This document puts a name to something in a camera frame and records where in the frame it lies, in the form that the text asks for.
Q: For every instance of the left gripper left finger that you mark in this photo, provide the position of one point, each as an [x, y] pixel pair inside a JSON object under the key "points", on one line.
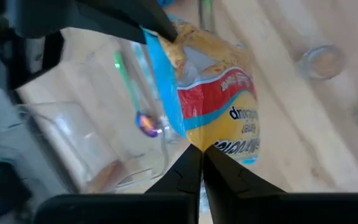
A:
{"points": [[182, 177]]}

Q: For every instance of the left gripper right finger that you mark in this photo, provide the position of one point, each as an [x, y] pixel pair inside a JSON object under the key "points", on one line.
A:
{"points": [[228, 177]]}

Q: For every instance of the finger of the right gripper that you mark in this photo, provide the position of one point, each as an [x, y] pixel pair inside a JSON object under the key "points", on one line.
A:
{"points": [[73, 21], [141, 18]]}

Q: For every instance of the blue-edged Maruchan ramen pack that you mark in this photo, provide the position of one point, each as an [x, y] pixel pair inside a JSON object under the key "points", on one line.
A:
{"points": [[216, 102]]}

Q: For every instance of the cork-stoppered saffron glass jar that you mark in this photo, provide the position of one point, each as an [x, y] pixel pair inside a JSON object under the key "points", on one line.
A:
{"points": [[322, 62]]}

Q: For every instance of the clear plastic bin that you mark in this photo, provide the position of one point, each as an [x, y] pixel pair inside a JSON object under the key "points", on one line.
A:
{"points": [[73, 140]]}

